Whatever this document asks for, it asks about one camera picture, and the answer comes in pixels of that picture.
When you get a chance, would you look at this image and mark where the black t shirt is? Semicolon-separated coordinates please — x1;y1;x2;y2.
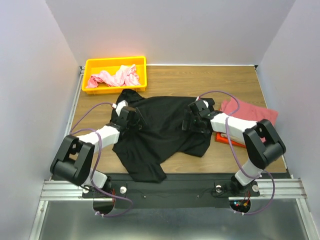
112;89;212;183

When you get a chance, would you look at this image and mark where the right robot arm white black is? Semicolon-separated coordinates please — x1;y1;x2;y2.
182;99;286;195

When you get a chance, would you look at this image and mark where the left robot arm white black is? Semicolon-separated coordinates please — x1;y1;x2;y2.
50;104;146;199

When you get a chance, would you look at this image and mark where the folded orange t shirt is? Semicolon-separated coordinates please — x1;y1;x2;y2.
215;132;246;148

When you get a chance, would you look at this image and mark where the folded cream t shirt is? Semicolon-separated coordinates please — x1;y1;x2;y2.
229;136;245;145

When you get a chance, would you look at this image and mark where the pink crumpled t shirt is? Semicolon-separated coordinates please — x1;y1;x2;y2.
86;64;140;89

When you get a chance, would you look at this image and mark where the folded dusty red t shirt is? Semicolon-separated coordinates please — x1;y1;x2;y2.
220;98;278;126

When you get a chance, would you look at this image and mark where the yellow plastic bin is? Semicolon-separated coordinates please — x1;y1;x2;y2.
81;56;147;95

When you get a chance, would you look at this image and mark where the left white knob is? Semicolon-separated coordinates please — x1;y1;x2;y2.
119;186;127;194

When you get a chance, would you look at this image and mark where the right silver knob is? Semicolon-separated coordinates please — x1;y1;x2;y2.
215;185;223;193

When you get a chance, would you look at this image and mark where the electronics board with leds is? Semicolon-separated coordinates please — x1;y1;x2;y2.
231;199;251;209

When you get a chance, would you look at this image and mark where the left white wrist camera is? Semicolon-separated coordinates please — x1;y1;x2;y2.
111;100;128;111

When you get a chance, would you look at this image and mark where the aluminium left side rail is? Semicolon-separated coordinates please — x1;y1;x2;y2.
55;65;85;172

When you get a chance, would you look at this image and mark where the aluminium rail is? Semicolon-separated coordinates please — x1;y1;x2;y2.
40;179;307;201
55;65;85;172

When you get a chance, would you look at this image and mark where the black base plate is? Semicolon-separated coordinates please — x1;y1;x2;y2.
51;172;293;210

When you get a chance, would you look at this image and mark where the aluminium front rail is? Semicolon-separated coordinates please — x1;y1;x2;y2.
40;179;307;201

